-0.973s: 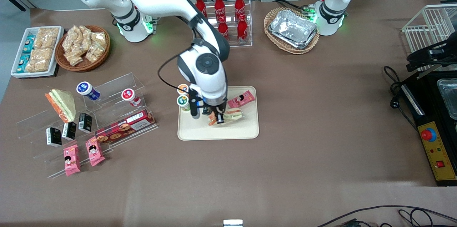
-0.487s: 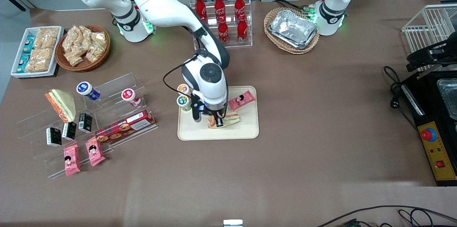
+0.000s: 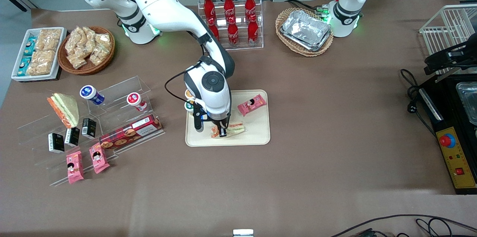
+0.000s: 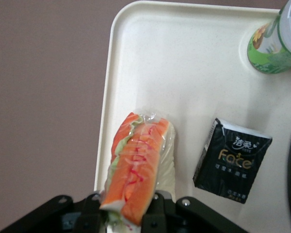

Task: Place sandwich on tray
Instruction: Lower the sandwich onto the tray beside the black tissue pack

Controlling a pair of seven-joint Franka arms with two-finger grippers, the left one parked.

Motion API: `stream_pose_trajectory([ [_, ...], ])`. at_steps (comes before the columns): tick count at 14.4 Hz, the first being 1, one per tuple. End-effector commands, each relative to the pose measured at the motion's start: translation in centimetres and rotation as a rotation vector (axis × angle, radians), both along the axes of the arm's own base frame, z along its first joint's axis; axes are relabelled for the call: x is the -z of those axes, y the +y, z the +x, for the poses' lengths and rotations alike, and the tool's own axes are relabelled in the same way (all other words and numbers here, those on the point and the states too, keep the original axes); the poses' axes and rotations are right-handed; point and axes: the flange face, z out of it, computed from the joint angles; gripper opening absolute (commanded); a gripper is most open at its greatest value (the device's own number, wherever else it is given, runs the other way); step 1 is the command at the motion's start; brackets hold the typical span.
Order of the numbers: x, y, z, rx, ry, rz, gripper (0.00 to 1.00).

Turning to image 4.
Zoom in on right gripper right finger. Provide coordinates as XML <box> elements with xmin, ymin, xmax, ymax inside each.
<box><xmin>142</xmin><ymin>191</ymin><xmax>249</xmax><ymax>233</ymax></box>

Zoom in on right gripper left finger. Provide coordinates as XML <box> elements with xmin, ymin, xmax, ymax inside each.
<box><xmin>0</xmin><ymin>193</ymin><xmax>105</xmax><ymax>233</ymax></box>

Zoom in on long plastic-wrapped sandwich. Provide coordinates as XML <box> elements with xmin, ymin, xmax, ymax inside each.
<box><xmin>99</xmin><ymin>110</ymin><xmax>178</xmax><ymax>232</ymax></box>

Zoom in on cream plastic tray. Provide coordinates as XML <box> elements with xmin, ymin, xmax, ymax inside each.
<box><xmin>93</xmin><ymin>0</ymin><xmax>291</xmax><ymax>233</ymax></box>

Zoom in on black tissue pack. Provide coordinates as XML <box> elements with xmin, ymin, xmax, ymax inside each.
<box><xmin>192</xmin><ymin>117</ymin><xmax>273</xmax><ymax>204</ymax></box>

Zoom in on green-lid cup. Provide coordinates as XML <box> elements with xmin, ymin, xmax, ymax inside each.
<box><xmin>246</xmin><ymin>0</ymin><xmax>291</xmax><ymax>75</ymax></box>

